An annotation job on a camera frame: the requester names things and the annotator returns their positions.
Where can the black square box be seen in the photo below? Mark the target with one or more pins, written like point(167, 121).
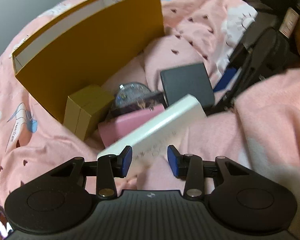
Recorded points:
point(191, 79)

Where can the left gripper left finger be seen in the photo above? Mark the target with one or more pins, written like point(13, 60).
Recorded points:
point(110, 167)

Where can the pink small box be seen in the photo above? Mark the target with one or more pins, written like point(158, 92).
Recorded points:
point(114, 129)

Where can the olive gold small box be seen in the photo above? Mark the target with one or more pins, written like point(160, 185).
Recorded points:
point(85, 109)

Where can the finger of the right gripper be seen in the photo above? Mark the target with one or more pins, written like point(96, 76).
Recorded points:
point(225, 79)

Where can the orange cardboard storage box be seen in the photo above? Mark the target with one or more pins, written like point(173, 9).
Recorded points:
point(84, 45)

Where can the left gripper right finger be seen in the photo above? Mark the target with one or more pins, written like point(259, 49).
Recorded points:
point(190, 168)

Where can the white box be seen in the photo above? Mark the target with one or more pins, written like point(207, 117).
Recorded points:
point(152, 138)

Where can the clear glitter round case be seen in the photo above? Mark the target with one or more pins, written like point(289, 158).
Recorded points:
point(127, 97)

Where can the purple anime card box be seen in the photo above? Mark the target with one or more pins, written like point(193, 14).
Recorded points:
point(146, 101)

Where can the pink patterned bed sheet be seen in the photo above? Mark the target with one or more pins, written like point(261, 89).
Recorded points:
point(262, 132)

